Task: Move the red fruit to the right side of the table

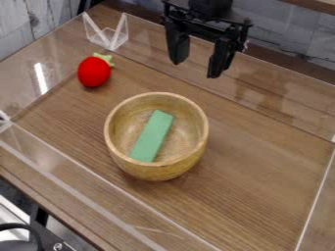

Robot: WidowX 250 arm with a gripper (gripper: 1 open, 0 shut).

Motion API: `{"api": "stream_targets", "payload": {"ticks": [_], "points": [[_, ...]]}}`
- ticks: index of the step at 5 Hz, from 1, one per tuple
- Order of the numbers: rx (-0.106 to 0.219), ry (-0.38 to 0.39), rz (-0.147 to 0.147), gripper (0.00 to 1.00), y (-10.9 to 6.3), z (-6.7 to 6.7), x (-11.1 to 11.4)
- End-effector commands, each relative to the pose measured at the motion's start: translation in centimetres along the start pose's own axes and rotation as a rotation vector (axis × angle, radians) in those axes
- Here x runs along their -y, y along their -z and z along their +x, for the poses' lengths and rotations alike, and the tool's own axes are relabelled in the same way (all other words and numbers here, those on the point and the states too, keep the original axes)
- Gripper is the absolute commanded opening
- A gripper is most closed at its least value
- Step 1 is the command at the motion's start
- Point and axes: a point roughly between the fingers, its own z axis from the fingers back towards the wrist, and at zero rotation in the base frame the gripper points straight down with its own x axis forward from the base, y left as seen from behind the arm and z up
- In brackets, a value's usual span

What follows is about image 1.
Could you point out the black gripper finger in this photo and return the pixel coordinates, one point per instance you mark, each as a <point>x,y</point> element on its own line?
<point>222,57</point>
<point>178,42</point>

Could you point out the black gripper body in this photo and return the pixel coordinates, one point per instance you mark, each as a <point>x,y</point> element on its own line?
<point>207,19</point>

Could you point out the red toy strawberry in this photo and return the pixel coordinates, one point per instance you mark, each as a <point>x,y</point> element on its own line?
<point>95,70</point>

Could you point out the black metal table leg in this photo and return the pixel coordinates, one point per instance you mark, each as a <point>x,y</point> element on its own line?
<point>58,237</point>

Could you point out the wooden bowl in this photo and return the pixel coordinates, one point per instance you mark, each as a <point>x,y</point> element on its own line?
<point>186,141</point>

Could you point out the green rectangular block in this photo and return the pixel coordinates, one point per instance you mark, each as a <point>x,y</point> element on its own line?
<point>153,136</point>

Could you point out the clear acrylic corner bracket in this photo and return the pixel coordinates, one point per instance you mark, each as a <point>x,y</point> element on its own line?
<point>107,38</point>

